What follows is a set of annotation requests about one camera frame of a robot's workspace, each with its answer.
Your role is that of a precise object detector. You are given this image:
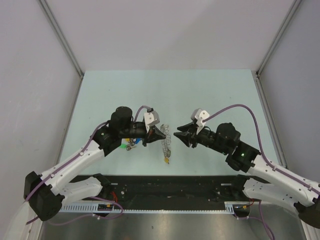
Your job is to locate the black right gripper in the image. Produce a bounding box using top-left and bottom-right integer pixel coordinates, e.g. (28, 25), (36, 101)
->
(173, 121), (229, 155)

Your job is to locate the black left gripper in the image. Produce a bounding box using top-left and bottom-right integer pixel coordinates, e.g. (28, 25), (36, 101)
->
(119, 123), (166, 147)

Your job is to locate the steel disc with key rings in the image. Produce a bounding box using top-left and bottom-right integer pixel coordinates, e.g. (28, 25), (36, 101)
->
(160, 124), (172, 159)

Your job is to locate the blue tag key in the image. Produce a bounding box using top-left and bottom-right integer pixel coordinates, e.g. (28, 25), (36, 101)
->
(129, 138), (142, 145)

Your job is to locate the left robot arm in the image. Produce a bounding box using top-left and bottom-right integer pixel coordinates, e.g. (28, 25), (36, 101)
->
(23, 106), (166, 222)

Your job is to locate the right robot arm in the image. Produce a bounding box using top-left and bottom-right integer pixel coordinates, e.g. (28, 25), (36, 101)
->
(174, 122), (320, 229)

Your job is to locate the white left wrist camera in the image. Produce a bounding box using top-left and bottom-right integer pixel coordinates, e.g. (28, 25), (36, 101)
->
(143, 110), (160, 132)

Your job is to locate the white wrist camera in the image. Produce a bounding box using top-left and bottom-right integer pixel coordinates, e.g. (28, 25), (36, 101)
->
(143, 110), (160, 132)
(190, 108), (210, 135)

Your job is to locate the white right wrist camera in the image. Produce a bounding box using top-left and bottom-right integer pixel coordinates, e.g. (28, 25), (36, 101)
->
(190, 108), (210, 135)

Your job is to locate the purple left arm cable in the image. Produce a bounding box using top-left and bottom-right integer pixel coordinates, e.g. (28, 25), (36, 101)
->
(23, 104), (153, 227)

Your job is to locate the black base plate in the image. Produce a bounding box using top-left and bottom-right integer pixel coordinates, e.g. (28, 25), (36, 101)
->
(72, 174), (253, 210)

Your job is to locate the white slotted cable duct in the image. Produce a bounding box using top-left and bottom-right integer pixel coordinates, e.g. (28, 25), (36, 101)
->
(59, 201), (237, 215)

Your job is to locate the aluminium rail right side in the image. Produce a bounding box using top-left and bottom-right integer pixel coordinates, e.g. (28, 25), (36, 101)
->
(251, 71), (287, 168)

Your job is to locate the left aluminium frame post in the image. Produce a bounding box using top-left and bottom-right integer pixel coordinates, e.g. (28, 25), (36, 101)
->
(36, 0), (84, 79)

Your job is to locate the aluminium frame post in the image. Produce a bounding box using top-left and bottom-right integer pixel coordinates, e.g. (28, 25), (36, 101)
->
(255, 0), (304, 77)
(36, 0), (84, 79)

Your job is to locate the right aluminium frame post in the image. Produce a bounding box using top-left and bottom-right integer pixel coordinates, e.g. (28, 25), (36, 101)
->
(255, 0), (304, 77)

